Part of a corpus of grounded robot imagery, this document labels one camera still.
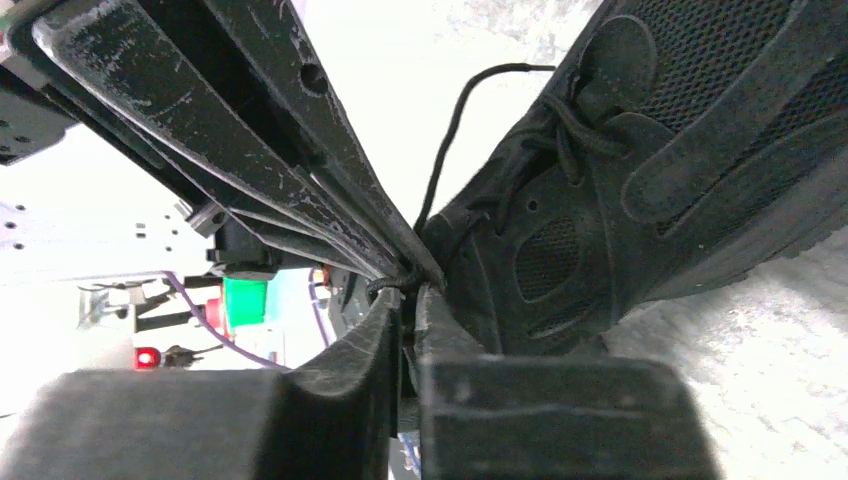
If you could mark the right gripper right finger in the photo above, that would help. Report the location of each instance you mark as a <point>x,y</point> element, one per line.
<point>486,416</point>

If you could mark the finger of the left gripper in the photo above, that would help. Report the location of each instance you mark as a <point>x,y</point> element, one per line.
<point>271,37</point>

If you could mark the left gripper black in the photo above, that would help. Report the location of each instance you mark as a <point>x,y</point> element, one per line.
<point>108,66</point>

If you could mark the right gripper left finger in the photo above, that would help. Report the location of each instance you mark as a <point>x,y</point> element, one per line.
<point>331,418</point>

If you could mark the black sneaker shoe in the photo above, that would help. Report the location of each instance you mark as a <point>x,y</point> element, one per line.
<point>677,146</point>

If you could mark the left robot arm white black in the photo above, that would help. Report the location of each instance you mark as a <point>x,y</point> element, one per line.
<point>82,210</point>

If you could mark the green bin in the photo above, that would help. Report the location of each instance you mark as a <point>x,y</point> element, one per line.
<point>245,302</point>

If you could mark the red button device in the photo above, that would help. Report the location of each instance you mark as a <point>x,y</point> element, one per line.
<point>168,337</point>

